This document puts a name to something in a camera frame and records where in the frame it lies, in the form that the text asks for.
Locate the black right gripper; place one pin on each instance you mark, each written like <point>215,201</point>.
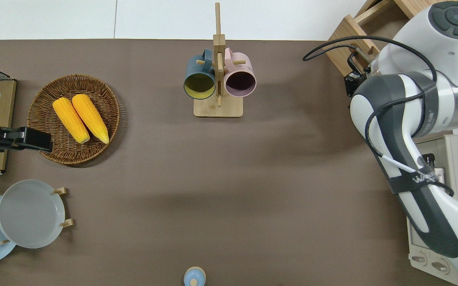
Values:
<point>366,68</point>

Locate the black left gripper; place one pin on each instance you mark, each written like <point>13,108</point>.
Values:
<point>8,139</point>

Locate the light wooden drawer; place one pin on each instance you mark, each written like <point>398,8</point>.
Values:
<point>340,35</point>

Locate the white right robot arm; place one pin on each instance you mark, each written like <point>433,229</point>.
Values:
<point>451,91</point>

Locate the yellow corn cob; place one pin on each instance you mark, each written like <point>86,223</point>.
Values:
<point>90,118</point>
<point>70,120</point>

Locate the round wicker basket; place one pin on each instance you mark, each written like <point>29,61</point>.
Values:
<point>74,119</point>

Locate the light wooden cabinet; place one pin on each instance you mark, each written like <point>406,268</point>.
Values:
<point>406,6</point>

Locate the grey plate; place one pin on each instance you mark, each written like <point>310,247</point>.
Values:
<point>30,214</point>

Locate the wooden plate rack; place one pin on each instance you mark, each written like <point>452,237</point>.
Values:
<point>66,223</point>

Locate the pink mug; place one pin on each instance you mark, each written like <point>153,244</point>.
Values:
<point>240,77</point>

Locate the wooden mug tree stand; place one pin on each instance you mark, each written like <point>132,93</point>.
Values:
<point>218,103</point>

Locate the dark blue mug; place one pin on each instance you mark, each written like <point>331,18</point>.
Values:
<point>199,77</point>

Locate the light blue round bottle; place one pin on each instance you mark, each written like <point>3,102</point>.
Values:
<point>194,277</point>

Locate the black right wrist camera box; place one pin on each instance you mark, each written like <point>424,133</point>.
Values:
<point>352,85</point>

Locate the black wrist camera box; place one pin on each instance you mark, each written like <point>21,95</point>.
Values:
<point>38,140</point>
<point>352,85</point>

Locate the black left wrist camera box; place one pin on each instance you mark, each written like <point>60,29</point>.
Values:
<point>38,140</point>

